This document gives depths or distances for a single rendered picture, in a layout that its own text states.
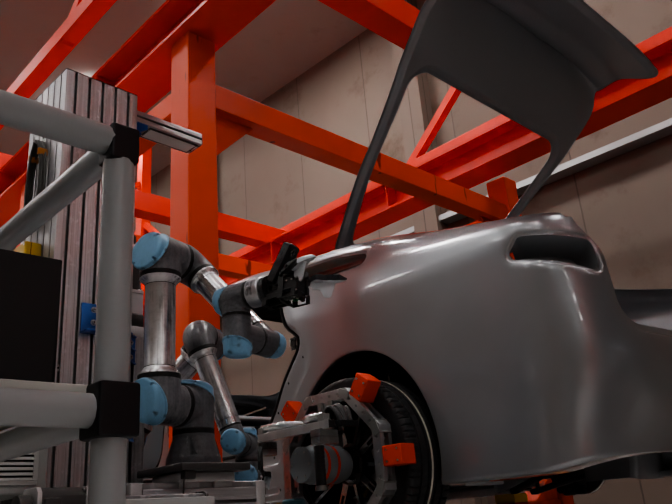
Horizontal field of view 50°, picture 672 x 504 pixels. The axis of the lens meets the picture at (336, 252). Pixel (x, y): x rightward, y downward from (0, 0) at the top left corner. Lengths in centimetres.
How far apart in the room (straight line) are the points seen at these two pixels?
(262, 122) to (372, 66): 551
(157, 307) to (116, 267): 141
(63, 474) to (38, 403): 148
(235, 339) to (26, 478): 60
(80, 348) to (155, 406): 31
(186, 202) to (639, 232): 434
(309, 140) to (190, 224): 105
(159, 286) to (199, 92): 172
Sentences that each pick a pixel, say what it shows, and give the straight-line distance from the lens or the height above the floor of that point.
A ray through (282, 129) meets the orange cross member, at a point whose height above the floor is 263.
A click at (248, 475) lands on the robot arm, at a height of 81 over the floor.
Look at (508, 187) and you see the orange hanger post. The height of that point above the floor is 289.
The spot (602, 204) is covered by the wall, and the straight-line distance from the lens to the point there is 683.
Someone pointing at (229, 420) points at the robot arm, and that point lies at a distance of 237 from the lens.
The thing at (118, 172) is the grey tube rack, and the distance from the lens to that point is 68.
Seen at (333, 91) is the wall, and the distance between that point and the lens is 962.
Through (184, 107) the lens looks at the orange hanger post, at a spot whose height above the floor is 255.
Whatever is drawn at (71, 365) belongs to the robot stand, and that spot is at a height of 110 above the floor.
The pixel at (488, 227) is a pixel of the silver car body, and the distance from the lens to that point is 272.
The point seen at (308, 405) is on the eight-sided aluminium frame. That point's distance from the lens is 290.
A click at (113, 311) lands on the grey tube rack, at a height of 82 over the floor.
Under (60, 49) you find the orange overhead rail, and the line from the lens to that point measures 475.
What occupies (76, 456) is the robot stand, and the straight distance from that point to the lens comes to 208.
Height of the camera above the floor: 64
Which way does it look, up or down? 21 degrees up
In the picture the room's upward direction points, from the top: 5 degrees counter-clockwise
